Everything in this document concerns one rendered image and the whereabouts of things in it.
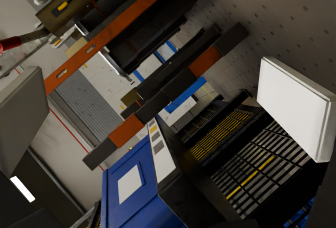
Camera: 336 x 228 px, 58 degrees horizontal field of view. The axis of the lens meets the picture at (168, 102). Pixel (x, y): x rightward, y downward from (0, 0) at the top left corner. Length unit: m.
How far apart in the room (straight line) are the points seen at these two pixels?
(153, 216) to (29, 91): 0.27
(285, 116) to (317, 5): 0.37
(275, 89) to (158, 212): 0.26
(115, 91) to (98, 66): 0.87
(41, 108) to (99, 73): 8.76
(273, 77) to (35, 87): 0.13
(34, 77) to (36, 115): 0.02
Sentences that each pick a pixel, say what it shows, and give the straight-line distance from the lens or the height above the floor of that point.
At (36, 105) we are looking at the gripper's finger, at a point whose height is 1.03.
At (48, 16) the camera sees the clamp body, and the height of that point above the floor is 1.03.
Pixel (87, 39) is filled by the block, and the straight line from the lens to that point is 0.78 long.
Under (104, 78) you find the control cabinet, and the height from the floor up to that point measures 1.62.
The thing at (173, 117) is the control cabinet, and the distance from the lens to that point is 8.63.
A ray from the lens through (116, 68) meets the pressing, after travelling 0.80.
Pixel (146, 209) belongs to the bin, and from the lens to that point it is 0.42.
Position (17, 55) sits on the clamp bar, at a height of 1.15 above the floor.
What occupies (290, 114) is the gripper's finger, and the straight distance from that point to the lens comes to 0.16.
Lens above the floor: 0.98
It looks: 2 degrees down
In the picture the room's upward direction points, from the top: 131 degrees counter-clockwise
